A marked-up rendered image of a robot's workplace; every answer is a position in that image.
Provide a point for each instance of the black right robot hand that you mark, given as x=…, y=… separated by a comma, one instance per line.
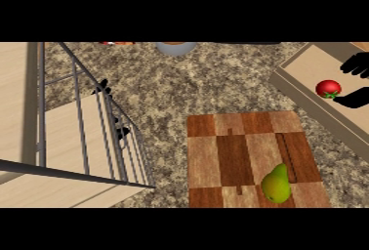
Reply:
x=355, y=65

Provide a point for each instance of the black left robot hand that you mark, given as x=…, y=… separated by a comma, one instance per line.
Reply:
x=101, y=87

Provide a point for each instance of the red tomato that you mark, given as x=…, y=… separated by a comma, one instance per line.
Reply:
x=327, y=87

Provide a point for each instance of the cardboard box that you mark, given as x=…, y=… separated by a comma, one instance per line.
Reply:
x=307, y=65

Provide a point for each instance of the checkered wooden cutting board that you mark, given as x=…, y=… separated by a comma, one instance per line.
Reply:
x=230, y=156

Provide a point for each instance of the red and orange object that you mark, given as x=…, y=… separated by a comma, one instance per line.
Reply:
x=115, y=42

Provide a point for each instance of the grey bowl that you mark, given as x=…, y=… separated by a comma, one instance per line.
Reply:
x=175, y=49

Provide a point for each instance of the green mango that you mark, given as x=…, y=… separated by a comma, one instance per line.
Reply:
x=276, y=187

